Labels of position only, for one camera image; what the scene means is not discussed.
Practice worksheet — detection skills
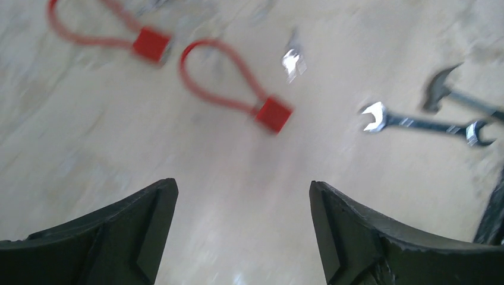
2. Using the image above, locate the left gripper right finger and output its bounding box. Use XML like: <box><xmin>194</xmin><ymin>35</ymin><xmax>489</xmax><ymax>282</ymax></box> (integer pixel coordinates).
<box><xmin>309</xmin><ymin>181</ymin><xmax>503</xmax><ymax>284</ymax></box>

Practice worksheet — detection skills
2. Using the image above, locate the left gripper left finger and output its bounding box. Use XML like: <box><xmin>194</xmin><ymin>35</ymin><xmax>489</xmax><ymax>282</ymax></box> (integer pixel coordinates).
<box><xmin>1</xmin><ymin>178</ymin><xmax>178</xmax><ymax>284</ymax></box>

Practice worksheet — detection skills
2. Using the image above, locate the spare silver key bunch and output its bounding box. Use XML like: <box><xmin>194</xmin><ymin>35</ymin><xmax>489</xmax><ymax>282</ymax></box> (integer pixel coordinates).
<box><xmin>130</xmin><ymin>1</ymin><xmax>218</xmax><ymax>17</ymax></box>

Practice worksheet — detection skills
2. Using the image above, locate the silver wrench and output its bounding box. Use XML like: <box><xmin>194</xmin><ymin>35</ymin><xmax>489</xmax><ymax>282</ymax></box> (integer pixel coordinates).
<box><xmin>360</xmin><ymin>102</ymin><xmax>496</xmax><ymax>147</ymax></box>

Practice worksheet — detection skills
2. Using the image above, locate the black handled hammer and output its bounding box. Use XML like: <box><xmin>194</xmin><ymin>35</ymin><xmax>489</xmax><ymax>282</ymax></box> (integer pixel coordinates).
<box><xmin>421</xmin><ymin>62</ymin><xmax>503</xmax><ymax>123</ymax></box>

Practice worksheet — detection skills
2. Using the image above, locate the small red cable padlock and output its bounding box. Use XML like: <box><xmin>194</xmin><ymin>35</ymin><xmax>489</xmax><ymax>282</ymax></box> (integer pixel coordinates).
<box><xmin>46</xmin><ymin>0</ymin><xmax>172</xmax><ymax>65</ymax></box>

